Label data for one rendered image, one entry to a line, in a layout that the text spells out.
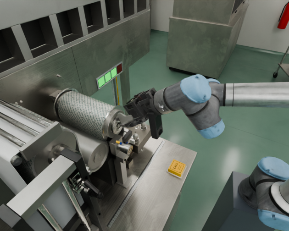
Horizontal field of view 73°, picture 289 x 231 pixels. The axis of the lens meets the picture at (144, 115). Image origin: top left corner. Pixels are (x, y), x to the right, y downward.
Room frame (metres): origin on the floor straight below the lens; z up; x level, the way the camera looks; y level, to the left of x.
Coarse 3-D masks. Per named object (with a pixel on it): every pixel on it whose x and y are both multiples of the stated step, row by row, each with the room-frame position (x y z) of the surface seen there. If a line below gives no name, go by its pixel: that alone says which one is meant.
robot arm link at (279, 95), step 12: (216, 84) 0.54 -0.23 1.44; (228, 84) 0.53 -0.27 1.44; (240, 84) 0.52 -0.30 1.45; (252, 84) 0.51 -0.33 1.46; (264, 84) 0.49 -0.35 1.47; (276, 84) 0.48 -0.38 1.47; (288, 84) 0.47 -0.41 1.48; (216, 96) 0.49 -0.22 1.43; (228, 96) 0.49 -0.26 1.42; (240, 96) 0.48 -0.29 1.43; (252, 96) 0.47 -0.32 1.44; (264, 96) 0.46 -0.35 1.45; (276, 96) 0.45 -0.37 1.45; (288, 96) 0.44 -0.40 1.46
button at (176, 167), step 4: (172, 160) 0.62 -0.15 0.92; (176, 160) 0.62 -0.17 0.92; (172, 164) 0.59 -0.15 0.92; (176, 164) 0.59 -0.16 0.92; (180, 164) 0.59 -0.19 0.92; (184, 164) 0.59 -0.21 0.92; (168, 168) 0.57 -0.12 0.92; (172, 168) 0.57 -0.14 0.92; (176, 168) 0.57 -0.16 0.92; (180, 168) 0.57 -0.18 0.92; (184, 168) 0.58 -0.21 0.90; (172, 172) 0.55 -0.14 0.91; (176, 172) 0.55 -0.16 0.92; (180, 172) 0.54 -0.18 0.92; (180, 176) 0.53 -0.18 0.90
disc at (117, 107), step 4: (112, 108) 0.56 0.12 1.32; (116, 108) 0.57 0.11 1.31; (120, 108) 0.59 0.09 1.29; (108, 112) 0.54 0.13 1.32; (112, 112) 0.55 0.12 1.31; (124, 112) 0.62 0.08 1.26; (108, 116) 0.53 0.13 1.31; (104, 120) 0.51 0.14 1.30; (104, 124) 0.51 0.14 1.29; (104, 128) 0.50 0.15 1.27; (104, 132) 0.50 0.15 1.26; (104, 136) 0.50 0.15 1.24; (108, 140) 0.51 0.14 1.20
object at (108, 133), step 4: (116, 112) 0.56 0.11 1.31; (120, 112) 0.58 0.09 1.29; (112, 116) 0.53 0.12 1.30; (108, 120) 0.52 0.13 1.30; (112, 120) 0.53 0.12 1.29; (108, 124) 0.51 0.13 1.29; (108, 128) 0.51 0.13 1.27; (108, 132) 0.50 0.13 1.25; (108, 136) 0.50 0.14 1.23; (112, 136) 0.52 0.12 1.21
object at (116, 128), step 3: (117, 117) 0.55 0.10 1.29; (114, 120) 0.54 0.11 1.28; (117, 120) 0.54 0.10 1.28; (114, 123) 0.53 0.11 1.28; (117, 123) 0.54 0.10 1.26; (111, 126) 0.52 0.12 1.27; (114, 126) 0.52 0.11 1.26; (117, 126) 0.54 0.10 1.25; (120, 126) 0.55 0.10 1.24; (111, 129) 0.52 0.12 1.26; (114, 129) 0.52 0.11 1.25; (117, 129) 0.54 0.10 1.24; (120, 129) 0.55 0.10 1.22; (114, 132) 0.52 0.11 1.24; (117, 132) 0.53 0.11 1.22
